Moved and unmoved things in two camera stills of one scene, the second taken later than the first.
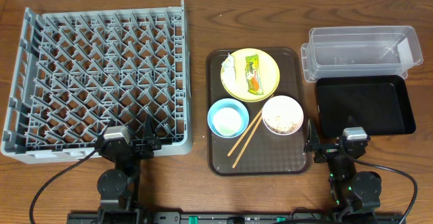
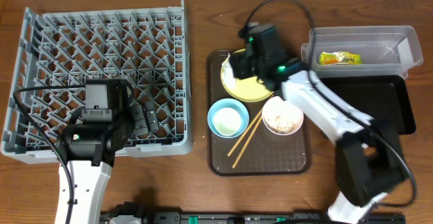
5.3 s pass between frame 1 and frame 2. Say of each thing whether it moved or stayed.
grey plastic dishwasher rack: stayed
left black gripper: moved
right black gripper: moved
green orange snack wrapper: moved
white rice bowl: stayed
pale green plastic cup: stayed
